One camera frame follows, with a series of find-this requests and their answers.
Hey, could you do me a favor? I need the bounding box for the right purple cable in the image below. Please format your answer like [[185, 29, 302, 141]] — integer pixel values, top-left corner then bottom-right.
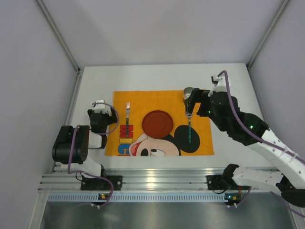
[[218, 70, 305, 219]]

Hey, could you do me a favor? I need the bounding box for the fork with green handle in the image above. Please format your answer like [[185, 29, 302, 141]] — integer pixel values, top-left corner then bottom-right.
[[125, 102, 131, 137]]

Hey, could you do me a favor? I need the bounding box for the spoon with green handle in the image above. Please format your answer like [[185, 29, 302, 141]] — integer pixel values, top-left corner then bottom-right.
[[185, 112, 192, 144]]

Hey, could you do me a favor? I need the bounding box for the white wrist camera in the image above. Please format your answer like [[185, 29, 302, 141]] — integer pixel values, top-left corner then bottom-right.
[[91, 100, 108, 114], [208, 75, 227, 97]]

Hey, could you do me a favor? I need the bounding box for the aluminium mounting rail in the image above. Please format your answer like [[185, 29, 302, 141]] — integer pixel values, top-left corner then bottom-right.
[[38, 168, 224, 192]]

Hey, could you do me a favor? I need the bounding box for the slotted grey cable duct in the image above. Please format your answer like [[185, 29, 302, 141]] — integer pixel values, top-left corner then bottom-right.
[[48, 192, 240, 203]]

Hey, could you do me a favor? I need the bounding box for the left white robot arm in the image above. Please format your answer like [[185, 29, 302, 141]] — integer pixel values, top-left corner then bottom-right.
[[52, 106, 118, 178]]

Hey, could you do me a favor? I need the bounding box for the red round plate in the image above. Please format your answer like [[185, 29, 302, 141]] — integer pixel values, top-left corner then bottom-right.
[[142, 110, 173, 139]]

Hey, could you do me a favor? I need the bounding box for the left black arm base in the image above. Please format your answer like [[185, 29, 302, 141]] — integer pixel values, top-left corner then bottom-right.
[[75, 175, 123, 191]]

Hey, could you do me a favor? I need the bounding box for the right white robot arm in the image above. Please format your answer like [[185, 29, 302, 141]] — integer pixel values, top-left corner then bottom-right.
[[183, 87, 305, 208]]

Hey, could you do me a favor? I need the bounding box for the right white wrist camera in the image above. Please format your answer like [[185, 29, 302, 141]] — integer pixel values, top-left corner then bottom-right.
[[208, 75, 227, 97]]

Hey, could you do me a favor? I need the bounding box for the steel cup with brown base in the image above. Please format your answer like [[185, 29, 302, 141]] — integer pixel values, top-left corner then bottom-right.
[[183, 87, 193, 101]]

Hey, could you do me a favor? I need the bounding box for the yellow cartoon print placemat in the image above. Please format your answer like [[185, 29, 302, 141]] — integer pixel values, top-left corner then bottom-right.
[[105, 90, 214, 156]]

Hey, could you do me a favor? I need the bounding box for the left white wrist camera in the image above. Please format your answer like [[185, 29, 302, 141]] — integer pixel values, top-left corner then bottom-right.
[[91, 100, 108, 114]]

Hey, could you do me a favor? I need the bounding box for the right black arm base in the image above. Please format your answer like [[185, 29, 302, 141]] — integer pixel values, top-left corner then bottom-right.
[[206, 175, 236, 192]]

